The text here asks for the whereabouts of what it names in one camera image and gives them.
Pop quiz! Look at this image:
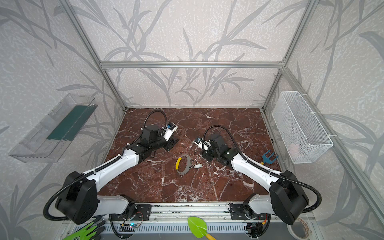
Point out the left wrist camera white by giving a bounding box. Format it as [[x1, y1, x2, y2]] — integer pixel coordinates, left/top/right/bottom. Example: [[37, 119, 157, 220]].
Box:
[[163, 122, 178, 141]]

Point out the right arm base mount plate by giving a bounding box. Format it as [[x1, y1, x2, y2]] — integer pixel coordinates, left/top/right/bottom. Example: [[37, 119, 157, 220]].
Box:
[[227, 203, 268, 221]]

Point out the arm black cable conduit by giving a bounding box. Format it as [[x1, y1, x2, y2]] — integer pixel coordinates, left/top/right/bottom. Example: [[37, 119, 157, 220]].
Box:
[[42, 109, 169, 222], [202, 125, 323, 214]]

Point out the tape roll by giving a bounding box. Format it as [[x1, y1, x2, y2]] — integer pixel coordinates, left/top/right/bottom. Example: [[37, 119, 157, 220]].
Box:
[[287, 218, 311, 240]]

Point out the blue toy rake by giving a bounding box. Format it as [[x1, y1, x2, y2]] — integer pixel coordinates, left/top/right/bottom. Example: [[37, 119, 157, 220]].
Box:
[[261, 150, 279, 166]]

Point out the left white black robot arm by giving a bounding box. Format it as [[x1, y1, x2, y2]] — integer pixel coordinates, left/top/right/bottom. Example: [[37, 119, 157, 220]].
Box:
[[52, 123, 178, 225]]

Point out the clear plastic wall tray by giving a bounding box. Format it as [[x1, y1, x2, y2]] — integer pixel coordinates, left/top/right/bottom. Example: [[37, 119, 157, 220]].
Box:
[[9, 94, 98, 163]]

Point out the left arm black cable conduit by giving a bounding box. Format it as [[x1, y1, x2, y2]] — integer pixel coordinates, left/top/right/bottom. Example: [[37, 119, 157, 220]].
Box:
[[42, 109, 169, 222]]

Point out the pink object in basket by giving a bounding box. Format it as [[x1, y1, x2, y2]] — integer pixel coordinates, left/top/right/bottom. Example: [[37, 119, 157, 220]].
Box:
[[288, 144, 301, 160]]

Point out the green toy shovel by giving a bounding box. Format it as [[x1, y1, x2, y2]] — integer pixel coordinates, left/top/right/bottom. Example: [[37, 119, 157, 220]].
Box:
[[188, 217, 216, 240]]

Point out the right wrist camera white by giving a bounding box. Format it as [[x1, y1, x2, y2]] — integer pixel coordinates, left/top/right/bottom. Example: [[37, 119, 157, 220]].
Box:
[[194, 138, 211, 151]]

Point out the green black work glove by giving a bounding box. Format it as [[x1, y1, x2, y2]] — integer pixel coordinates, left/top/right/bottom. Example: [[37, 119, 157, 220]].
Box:
[[64, 217, 106, 240]]

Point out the white wire mesh basket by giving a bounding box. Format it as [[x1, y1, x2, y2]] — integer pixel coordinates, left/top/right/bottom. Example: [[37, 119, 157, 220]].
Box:
[[272, 91, 334, 164]]

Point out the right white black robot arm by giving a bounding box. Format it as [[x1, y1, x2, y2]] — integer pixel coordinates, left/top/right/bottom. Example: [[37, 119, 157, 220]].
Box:
[[194, 133, 309, 225]]

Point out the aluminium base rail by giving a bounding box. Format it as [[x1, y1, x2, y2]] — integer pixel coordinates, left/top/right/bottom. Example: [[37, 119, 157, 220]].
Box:
[[59, 201, 319, 240]]

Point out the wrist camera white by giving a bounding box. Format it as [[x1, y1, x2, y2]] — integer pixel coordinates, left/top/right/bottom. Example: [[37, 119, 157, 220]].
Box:
[[194, 138, 211, 151], [163, 122, 178, 141]]

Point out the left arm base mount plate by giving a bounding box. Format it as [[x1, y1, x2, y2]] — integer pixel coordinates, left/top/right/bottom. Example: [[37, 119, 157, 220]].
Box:
[[126, 204, 152, 221]]

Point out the keyring strap with yellow tag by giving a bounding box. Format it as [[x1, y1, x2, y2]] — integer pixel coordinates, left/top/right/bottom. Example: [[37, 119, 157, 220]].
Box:
[[175, 154, 193, 177]]

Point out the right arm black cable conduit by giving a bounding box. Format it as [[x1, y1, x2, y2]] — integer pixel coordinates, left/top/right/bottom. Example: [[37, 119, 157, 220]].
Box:
[[202, 125, 323, 214]]

